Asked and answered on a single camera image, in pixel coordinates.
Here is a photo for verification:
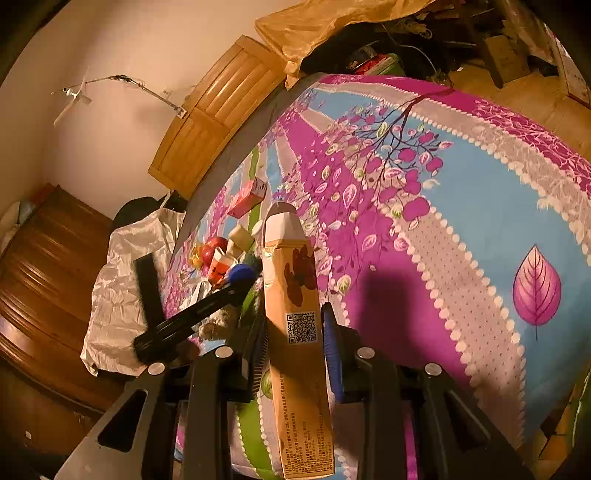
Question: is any long tan cardboard box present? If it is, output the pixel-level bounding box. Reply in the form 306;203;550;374
263;202;335;479

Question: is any cream foam sponge block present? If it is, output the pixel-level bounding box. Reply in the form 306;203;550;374
226;224;254;259

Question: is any black left tool gripper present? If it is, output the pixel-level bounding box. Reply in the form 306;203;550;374
132;253;256;366

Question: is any silver satin pillow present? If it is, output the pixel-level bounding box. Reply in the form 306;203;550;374
80;208;184;377

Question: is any blue bottle cap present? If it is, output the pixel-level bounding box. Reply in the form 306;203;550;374
228;264;259;285

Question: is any red white paper cup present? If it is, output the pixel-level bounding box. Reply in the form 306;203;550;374
206;247;238;287

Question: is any yellow crumpled wrapper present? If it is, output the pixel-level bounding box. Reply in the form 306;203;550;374
188;243;204;271

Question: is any red apple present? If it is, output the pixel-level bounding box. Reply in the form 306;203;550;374
199;236;228;267

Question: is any dark wooden cabinet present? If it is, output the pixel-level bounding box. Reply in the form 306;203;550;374
1;186;125;456

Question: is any floral purple bed sheet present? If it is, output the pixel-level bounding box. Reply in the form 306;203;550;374
161;73;591;480

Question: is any pink tissue pack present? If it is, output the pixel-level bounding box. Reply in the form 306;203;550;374
228;177;267;219

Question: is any wooden headboard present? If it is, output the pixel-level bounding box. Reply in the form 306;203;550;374
148;35;286;200

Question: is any golden satin cloth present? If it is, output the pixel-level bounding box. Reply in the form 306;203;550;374
254;0;433;88

